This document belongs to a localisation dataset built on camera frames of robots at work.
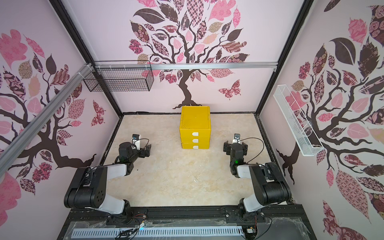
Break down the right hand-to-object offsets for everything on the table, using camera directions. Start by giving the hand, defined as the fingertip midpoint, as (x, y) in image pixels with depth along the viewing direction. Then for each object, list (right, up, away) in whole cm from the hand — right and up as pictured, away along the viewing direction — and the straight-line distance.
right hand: (235, 142), depth 93 cm
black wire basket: (-99, +56, +48) cm, 124 cm away
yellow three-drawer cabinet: (-26, +9, -10) cm, 29 cm away
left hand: (-60, -2, +1) cm, 60 cm away
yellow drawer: (-25, +2, -4) cm, 26 cm away
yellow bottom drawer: (-25, -2, +1) cm, 26 cm away
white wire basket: (+31, +5, -19) cm, 37 cm away
